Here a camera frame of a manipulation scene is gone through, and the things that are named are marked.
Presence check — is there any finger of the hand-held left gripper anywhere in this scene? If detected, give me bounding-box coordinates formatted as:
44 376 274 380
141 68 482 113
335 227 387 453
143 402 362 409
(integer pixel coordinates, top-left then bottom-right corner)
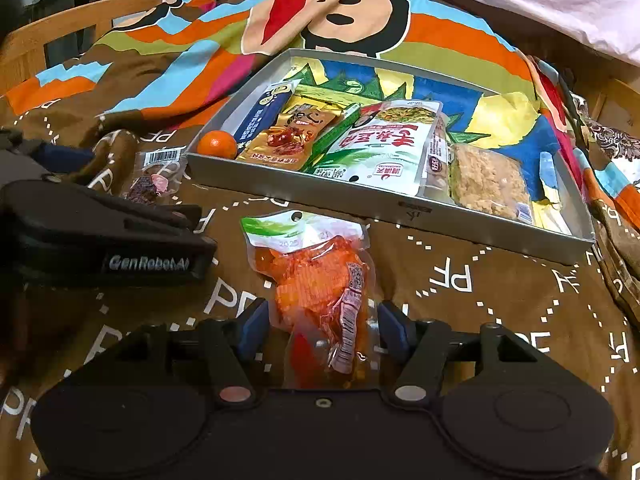
87 187 203 235
20 140 101 175

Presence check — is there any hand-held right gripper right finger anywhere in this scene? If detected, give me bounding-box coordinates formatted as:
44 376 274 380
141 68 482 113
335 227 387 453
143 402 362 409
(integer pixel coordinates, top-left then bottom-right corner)
377 300 540 407

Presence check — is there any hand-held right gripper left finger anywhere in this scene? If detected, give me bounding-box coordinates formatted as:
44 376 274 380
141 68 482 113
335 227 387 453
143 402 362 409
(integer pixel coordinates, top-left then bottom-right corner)
112 297 271 407

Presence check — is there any small clear dark-red snack packet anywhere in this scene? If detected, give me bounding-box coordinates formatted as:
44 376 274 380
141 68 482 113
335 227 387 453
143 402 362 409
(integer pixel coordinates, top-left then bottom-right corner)
122 146 188 206

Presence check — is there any orange-red snack packet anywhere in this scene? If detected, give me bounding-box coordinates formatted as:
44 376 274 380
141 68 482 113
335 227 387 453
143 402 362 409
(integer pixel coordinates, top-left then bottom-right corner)
241 210 381 391

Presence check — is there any tangerine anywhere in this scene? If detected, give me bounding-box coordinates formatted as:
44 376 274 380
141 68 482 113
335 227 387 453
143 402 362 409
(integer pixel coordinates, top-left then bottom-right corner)
196 130 238 160

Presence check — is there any dark blue snack packet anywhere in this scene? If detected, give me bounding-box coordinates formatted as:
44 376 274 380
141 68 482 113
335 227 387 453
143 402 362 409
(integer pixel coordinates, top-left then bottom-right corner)
234 80 303 157

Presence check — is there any brown snack packet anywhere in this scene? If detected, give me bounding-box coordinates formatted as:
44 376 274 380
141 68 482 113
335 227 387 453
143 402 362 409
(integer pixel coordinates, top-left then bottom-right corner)
236 102 337 170

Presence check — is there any grey tray with cartoon print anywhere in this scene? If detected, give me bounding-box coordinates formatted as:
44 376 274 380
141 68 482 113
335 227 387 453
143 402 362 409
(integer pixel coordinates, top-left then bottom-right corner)
185 49 597 267

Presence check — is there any green sausage stick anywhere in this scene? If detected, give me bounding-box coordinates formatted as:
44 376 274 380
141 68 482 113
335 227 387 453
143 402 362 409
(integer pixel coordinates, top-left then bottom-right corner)
300 104 362 173

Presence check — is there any long clear pastry packet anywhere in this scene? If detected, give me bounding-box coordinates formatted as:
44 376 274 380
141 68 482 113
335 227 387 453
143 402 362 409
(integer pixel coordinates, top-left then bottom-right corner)
422 112 456 206

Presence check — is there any green and white snack pouch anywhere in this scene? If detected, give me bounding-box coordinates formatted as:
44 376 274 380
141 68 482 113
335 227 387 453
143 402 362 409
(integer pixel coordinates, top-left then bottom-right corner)
310 100 445 197

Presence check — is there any clear rice cake packet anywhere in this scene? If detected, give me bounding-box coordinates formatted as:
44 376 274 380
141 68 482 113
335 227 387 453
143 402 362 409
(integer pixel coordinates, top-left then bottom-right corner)
449 144 536 225

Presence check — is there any yellow snack bar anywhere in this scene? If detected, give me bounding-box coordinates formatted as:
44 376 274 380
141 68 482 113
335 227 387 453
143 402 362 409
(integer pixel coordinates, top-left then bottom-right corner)
287 84 351 113

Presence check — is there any brown cartoon printed blanket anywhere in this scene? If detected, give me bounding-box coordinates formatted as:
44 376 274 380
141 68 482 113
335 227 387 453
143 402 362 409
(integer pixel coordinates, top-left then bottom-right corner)
0 0 640 466

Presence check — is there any white floral satin quilt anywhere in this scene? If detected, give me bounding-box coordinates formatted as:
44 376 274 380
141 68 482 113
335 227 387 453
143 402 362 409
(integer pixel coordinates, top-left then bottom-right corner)
570 92 640 161

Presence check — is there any wooden bed frame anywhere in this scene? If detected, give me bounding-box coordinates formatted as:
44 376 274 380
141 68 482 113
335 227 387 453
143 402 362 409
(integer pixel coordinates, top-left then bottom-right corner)
0 0 640 126

